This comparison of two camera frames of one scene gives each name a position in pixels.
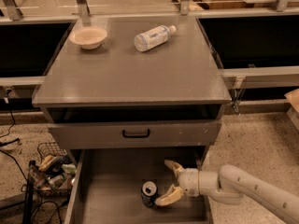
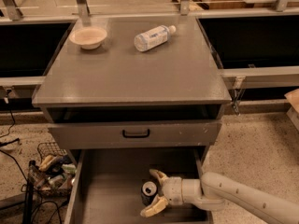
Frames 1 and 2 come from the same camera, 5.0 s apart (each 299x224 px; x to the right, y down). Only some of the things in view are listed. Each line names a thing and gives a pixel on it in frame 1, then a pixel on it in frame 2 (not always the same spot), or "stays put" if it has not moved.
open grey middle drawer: (106, 187) stays put
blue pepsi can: (149, 194) stays put
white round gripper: (188, 181) → (172, 189)
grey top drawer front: (134, 134) stays put
